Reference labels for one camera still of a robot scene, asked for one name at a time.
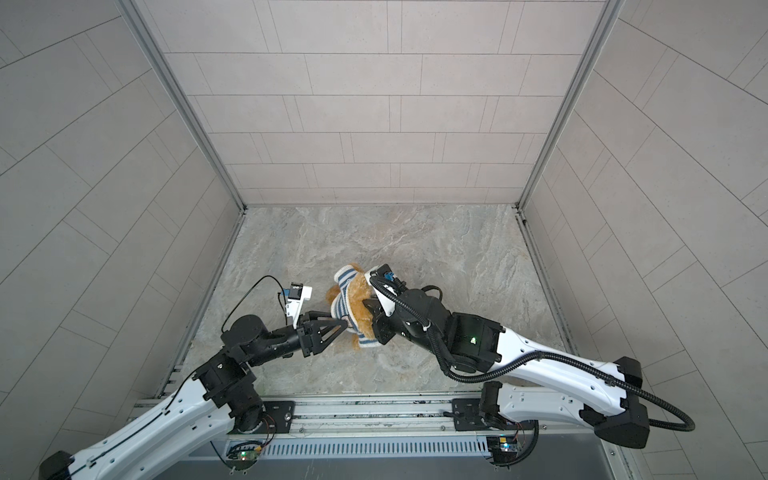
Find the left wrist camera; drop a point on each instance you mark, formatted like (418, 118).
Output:
(294, 297)

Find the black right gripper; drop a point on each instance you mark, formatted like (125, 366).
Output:
(380, 323)

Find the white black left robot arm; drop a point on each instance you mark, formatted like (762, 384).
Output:
(219, 396)

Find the green circuit board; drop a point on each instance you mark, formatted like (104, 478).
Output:
(244, 455)
(503, 450)

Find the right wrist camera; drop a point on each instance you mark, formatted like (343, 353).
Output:
(386, 286)

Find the brown teddy bear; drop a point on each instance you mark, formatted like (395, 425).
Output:
(357, 300)

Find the blue white striped sweater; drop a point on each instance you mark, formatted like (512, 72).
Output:
(348, 306)

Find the aluminium left corner post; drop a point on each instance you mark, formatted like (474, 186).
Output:
(149, 46)

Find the aluminium corner post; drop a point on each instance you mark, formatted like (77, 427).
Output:
(605, 22)
(149, 46)

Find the aluminium right corner post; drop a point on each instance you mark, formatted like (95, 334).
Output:
(605, 22)

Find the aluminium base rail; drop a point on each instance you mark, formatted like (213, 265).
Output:
(397, 426)

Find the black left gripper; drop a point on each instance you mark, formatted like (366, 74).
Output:
(310, 335)

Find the right green circuit board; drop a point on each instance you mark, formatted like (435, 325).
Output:
(503, 450)

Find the left green circuit board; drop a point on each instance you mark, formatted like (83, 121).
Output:
(244, 455)

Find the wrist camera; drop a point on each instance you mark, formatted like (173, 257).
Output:
(294, 297)
(386, 286)

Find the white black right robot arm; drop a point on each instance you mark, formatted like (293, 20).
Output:
(521, 380)

